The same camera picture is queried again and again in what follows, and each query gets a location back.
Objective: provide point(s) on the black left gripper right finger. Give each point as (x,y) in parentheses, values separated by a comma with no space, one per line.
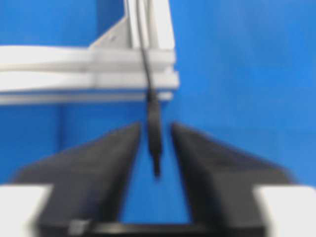
(219,180)

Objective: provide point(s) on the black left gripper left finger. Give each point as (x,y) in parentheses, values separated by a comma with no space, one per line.
(88,182)

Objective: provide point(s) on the silver aluminium extrusion frame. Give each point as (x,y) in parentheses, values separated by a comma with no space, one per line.
(108,70)

